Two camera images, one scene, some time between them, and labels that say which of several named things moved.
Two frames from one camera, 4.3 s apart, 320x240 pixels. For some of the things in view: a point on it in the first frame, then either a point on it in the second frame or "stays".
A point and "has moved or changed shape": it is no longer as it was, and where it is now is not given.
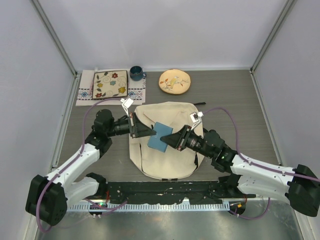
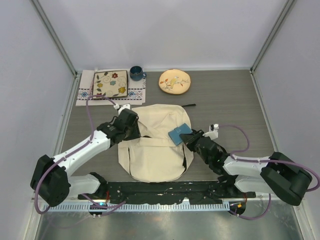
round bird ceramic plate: [176, 81] stays
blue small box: [154, 141] has moved or changed shape
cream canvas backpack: [175, 162] has moved or changed shape
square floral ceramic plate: [110, 84] stays
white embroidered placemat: [136, 89] stays
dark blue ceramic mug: [136, 73] stays
